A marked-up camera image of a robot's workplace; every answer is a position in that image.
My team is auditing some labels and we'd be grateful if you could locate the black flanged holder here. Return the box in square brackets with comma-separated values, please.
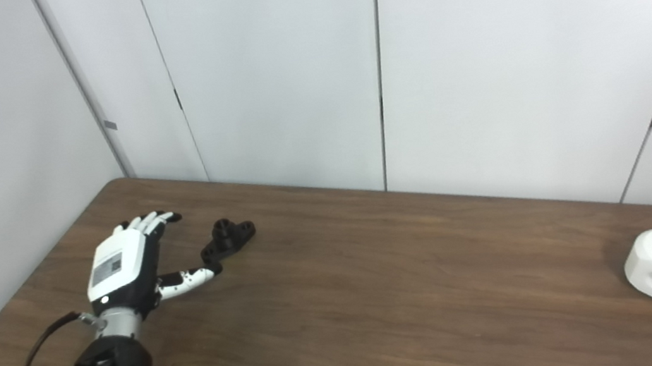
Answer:
[196, 214, 260, 266]

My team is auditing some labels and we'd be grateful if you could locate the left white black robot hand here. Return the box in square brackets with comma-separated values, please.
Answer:
[78, 203, 229, 325]

